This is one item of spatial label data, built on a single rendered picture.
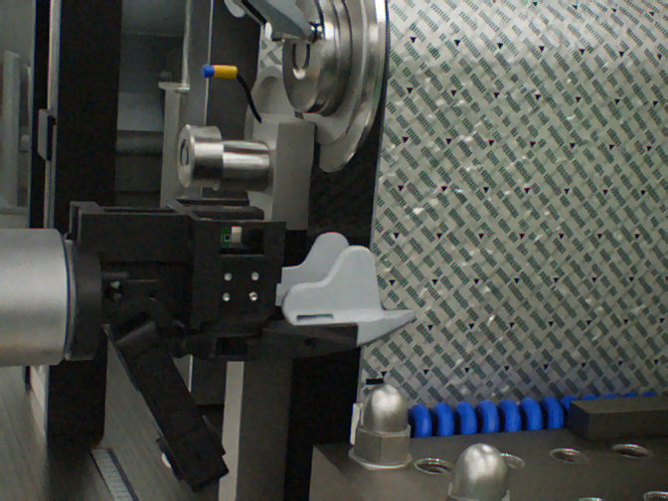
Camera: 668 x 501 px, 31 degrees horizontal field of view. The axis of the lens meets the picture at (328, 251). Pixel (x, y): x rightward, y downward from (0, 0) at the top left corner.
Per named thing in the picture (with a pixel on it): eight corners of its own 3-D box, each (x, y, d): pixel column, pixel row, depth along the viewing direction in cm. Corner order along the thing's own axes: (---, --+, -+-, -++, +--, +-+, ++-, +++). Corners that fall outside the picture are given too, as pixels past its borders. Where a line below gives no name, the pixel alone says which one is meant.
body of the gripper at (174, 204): (300, 222, 66) (83, 220, 62) (288, 370, 68) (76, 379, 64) (257, 198, 73) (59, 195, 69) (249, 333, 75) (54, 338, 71)
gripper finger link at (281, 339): (367, 330, 68) (219, 333, 65) (365, 356, 69) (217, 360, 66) (338, 308, 73) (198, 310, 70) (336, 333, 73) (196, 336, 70)
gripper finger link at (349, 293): (440, 250, 71) (292, 250, 67) (430, 346, 72) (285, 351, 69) (418, 240, 73) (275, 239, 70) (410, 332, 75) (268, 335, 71)
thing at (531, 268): (353, 430, 75) (379, 138, 72) (661, 412, 84) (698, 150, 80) (356, 433, 75) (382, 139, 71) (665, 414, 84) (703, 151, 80)
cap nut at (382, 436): (338, 449, 69) (345, 375, 68) (396, 445, 70) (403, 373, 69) (363, 474, 66) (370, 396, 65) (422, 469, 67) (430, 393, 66)
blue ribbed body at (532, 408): (368, 450, 75) (373, 398, 74) (651, 430, 83) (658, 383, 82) (391, 471, 72) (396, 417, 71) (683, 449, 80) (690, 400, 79)
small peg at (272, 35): (262, 27, 73) (269, 13, 72) (306, 30, 74) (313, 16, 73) (266, 46, 72) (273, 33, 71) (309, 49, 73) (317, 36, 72)
